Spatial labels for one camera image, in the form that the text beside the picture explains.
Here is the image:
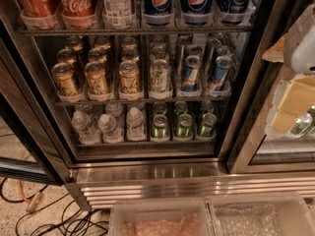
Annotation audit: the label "right glass fridge door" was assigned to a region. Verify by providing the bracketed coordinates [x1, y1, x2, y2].
[220, 0, 315, 174]

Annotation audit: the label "water bottle left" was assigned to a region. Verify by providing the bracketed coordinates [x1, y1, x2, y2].
[72, 110, 99, 145]

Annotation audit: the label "steel fridge cabinet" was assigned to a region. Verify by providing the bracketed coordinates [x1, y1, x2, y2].
[0, 0, 314, 210]

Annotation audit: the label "orange cable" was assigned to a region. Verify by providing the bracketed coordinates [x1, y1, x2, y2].
[17, 180, 44, 213]

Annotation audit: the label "green white soda can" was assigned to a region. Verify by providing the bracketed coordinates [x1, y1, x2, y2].
[150, 60, 170, 92]

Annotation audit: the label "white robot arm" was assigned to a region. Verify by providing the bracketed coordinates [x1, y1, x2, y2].
[262, 4, 315, 138]

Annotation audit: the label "water bottle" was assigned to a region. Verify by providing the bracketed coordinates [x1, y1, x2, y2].
[98, 114, 123, 144]
[72, 110, 99, 145]
[126, 107, 146, 141]

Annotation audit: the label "glass fridge door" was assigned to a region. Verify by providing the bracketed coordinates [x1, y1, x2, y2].
[1, 43, 71, 185]
[220, 0, 315, 174]

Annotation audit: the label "water bottle middle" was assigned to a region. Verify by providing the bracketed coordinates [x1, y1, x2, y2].
[98, 114, 123, 144]

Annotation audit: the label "green can front right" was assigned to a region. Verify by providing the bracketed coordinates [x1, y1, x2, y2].
[197, 113, 217, 137]

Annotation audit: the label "blue energy can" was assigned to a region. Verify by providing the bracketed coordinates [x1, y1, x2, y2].
[181, 55, 203, 91]
[208, 56, 232, 90]

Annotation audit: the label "black floor cables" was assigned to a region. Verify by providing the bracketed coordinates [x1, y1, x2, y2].
[0, 176, 110, 236]

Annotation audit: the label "blue energy can right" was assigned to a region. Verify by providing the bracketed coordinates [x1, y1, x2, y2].
[208, 56, 232, 90]

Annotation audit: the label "water bottle right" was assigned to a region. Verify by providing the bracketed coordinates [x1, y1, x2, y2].
[126, 107, 146, 141]

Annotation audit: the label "blue energy can left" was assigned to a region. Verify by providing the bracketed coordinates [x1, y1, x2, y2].
[181, 55, 203, 91]

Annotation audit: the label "red cola bottle right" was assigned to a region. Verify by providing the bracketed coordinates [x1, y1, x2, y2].
[54, 0, 99, 19]

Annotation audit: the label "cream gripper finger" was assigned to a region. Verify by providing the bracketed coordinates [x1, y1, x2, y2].
[262, 33, 287, 63]
[270, 74, 315, 134]

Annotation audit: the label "clear bin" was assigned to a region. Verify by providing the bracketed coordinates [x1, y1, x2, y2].
[108, 198, 214, 236]
[208, 192, 315, 236]

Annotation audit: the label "clear labelled bottle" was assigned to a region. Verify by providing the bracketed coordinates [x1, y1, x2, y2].
[99, 0, 136, 18]

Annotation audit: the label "green can front left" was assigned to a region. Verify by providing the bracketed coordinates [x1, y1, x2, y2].
[151, 114, 169, 141]

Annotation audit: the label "left glass fridge door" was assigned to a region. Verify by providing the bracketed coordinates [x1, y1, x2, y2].
[1, 43, 71, 185]

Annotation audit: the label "orange can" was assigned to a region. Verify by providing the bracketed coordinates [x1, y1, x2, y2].
[85, 61, 110, 95]
[51, 63, 80, 96]
[119, 60, 142, 94]

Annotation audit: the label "clear bin left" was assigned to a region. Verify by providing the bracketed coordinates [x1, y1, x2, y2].
[108, 198, 214, 236]

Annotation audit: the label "green can front middle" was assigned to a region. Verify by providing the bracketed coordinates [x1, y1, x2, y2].
[174, 114, 193, 139]

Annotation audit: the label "clear bin right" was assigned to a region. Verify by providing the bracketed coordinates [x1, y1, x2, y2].
[208, 192, 315, 236]

